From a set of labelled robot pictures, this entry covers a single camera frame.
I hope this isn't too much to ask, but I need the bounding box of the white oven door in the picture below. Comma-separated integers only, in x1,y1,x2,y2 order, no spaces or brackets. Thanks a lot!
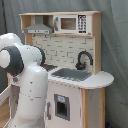
0,85,12,106

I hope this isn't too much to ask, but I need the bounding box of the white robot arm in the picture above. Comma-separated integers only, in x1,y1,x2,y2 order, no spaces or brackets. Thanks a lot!
0,33,48,128

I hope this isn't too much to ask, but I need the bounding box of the wooden toy kitchen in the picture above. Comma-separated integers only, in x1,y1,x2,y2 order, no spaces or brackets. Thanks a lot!
6,10,115,128

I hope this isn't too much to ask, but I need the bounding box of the black toy faucet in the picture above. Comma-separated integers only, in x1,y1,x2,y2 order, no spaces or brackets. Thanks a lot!
76,51,93,70

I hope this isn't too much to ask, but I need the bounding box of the black toy stovetop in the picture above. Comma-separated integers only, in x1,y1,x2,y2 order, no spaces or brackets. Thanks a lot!
43,64,57,72

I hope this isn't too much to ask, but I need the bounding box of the grey toy sink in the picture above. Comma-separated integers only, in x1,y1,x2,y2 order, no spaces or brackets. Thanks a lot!
52,68,92,81

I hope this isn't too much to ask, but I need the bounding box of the toy microwave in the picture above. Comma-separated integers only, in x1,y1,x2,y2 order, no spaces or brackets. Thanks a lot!
54,15,91,34

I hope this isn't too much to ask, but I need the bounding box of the ice dispenser panel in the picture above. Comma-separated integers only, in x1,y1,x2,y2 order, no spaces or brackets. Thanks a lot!
54,94,70,120

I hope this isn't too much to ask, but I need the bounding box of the grey range hood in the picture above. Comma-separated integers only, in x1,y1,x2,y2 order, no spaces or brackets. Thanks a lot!
24,15,52,34

